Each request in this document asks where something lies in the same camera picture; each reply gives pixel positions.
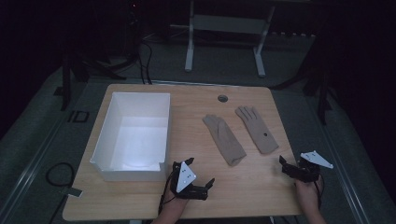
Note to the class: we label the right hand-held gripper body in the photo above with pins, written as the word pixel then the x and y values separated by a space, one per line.
pixel 306 171

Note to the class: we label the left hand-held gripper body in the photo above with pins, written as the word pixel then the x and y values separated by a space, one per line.
pixel 186 179

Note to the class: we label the beige glove with black dot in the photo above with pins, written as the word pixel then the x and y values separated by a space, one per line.
pixel 258 130

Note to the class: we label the plain beige glove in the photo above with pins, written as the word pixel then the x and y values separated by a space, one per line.
pixel 224 140

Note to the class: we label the white storage box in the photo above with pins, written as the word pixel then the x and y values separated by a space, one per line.
pixel 137 143

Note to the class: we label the person's right hand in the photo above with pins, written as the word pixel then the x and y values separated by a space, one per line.
pixel 306 193

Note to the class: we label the person's left hand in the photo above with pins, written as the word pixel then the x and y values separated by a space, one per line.
pixel 177 203

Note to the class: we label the black tripod stand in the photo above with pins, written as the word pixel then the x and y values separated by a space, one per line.
pixel 81 70
pixel 320 90

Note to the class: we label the grey tape piece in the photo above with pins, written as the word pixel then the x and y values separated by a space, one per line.
pixel 74 192

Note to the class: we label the white metal desk frame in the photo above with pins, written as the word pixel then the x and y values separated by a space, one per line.
pixel 227 24

